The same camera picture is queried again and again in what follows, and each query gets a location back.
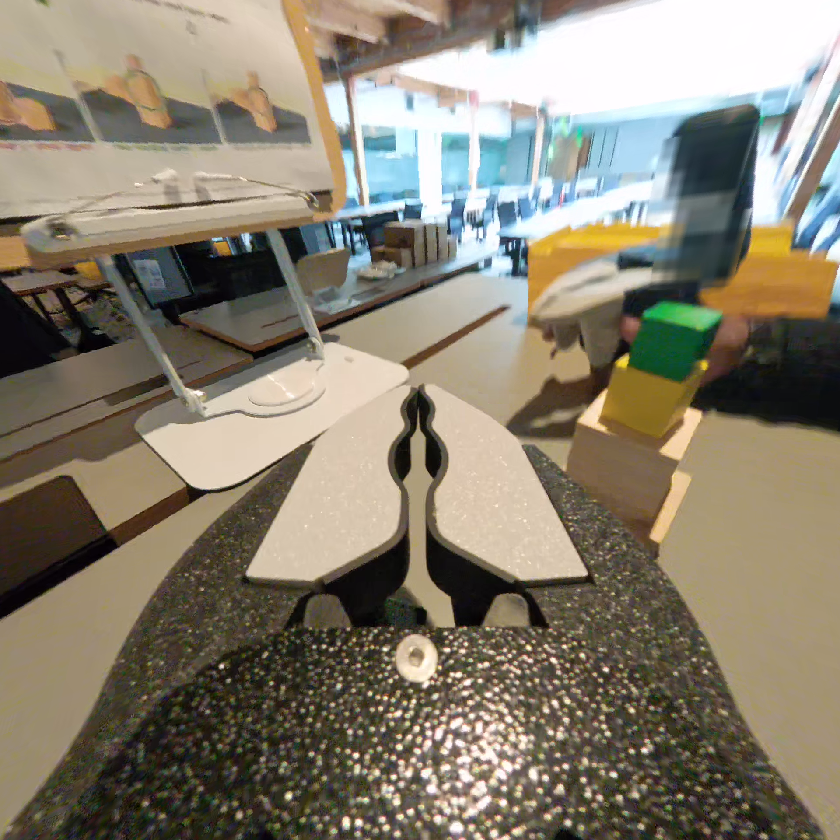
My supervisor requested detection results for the person's right forearm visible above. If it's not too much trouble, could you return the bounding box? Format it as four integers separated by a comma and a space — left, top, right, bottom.
689, 315, 840, 431

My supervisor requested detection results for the printed instruction sheet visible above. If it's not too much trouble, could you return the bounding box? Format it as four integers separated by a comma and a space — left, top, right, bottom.
0, 0, 332, 221

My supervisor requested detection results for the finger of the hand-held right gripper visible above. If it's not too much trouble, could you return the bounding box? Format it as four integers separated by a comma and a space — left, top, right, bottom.
577, 302, 634, 370
530, 257, 657, 329

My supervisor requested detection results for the yellow wooden cube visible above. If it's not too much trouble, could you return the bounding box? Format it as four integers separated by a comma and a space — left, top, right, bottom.
599, 354, 711, 439

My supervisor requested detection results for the small wooden board stand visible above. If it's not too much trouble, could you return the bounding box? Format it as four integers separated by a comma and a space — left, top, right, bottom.
295, 248, 358, 309

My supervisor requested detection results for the stack of cardboard boxes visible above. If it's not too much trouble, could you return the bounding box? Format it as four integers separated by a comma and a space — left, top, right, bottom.
371, 220, 460, 266

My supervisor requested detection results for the white document stand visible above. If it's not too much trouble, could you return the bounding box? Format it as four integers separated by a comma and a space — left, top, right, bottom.
0, 0, 411, 492

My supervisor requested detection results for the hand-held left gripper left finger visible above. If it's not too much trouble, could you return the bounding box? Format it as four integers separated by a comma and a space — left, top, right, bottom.
245, 385, 421, 629

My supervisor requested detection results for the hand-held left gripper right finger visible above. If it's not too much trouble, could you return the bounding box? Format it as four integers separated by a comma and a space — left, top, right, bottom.
417, 385, 591, 629

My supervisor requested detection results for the grey desk with wooden edge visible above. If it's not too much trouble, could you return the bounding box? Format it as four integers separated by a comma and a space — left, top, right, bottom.
180, 243, 503, 352

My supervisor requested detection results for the yellow plastic bin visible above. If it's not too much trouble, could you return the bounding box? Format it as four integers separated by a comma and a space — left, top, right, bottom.
527, 220, 840, 322

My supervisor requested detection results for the black desk pad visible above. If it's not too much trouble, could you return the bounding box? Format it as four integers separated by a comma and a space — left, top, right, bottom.
0, 476, 118, 597

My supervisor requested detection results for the medium pale wooden cube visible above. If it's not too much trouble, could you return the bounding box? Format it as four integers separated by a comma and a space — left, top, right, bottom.
566, 387, 704, 522

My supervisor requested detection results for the black screen with paper note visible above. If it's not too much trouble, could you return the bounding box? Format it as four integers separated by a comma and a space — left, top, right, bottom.
125, 248, 196, 309

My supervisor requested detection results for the person's right hand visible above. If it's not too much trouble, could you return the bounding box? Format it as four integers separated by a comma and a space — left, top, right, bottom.
703, 317, 750, 386

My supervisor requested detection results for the green wooden cube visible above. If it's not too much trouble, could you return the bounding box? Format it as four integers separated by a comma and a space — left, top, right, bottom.
628, 302, 724, 383

